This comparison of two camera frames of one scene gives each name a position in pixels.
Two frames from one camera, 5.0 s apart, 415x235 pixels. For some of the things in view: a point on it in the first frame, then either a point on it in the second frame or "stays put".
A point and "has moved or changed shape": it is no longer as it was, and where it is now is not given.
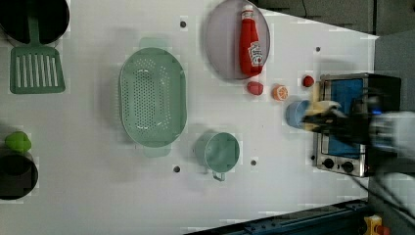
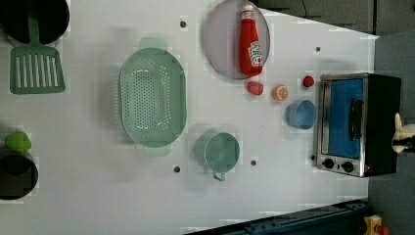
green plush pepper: [18, 141] stays put
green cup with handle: [218, 151] stays put
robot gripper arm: [318, 106] has moved or changed shape
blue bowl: [295, 112] stays put
